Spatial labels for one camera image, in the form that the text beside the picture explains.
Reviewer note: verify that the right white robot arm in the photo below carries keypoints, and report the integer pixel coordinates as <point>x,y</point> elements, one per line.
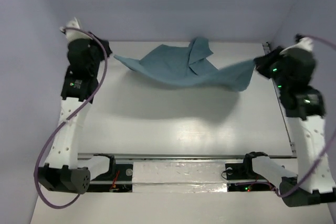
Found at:
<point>313,183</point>

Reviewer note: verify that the aluminium front rail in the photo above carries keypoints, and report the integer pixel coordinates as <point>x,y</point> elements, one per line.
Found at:
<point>173,156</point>

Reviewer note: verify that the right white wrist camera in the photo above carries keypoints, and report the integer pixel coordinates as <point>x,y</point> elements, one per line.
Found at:
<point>302,42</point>

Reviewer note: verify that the aluminium rail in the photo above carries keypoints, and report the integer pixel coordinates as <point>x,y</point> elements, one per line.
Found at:
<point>173,156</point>
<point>267,49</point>

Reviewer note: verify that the teal t shirt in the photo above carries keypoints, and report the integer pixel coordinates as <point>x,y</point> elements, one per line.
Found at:
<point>189,67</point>

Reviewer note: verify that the aluminium right side rail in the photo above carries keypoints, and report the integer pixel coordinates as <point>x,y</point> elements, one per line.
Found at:
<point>267,49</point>

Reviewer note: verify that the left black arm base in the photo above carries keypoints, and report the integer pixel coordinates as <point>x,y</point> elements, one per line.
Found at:
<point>118,179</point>

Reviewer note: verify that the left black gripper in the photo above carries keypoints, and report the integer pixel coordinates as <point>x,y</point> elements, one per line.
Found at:
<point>102,48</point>

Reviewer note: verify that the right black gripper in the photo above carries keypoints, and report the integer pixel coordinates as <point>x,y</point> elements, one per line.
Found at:
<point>264,62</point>

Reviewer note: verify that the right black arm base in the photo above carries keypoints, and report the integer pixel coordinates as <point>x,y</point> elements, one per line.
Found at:
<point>240,177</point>

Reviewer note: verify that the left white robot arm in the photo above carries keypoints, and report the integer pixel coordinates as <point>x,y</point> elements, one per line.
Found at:
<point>61,170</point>

